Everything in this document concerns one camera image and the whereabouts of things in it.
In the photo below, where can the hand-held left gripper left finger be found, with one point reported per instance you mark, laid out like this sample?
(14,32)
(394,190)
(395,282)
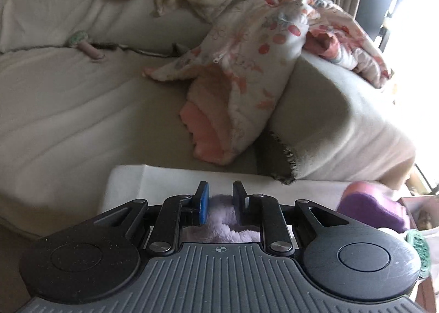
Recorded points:
(202,203)

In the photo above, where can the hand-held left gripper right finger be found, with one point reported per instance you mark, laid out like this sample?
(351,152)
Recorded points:
(240,205)

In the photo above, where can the light purple plush toy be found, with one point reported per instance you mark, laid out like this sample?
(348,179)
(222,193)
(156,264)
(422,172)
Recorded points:
(223,218)

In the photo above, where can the pink cardboard box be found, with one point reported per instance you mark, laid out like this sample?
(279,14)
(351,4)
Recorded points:
(408,201)

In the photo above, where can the purple and pink plush toy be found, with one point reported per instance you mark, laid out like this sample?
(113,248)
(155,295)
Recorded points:
(367,212)

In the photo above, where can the grey fringed throw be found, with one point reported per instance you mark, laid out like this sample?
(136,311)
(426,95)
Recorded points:
(343,128)

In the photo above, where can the floral printed blanket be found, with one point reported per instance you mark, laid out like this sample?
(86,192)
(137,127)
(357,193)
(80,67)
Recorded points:
(247,59)

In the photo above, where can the beige sofa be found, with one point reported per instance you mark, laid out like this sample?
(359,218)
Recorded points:
(85,111)

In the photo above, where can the green lidded jar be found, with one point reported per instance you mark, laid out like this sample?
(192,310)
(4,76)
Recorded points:
(416,242)

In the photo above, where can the small pink green toy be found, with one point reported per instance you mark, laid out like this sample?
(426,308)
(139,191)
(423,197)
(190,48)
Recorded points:
(85,45)

